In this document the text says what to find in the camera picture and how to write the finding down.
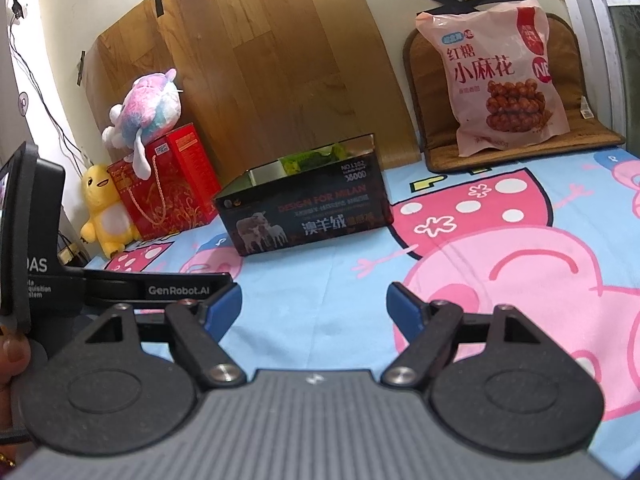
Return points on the wooden board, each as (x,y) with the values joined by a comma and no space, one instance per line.
(260,60)

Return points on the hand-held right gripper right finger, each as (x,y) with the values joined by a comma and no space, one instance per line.
(405,310)

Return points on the large pink snack bag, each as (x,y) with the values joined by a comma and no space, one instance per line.
(495,75)

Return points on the green snack packet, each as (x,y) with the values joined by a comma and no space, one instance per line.
(300,164)
(334,152)

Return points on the aluminium window frame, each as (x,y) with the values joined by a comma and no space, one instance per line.
(600,35)

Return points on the red gift box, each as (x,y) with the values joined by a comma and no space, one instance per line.
(175,185)

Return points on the cartoon printed bed sheet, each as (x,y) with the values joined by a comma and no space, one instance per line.
(350,270)

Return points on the person's left hand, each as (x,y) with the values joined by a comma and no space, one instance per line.
(12,360)

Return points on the brown seat cushion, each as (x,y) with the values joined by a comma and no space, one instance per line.
(585,85)

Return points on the yellow plush toy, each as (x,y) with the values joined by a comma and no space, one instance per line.
(107,205)

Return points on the black cardboard box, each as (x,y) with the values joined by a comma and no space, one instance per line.
(310,215)

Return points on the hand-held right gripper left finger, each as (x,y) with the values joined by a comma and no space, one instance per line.
(222,310)

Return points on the pink blue plush toy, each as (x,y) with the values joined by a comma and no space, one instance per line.
(145,105)

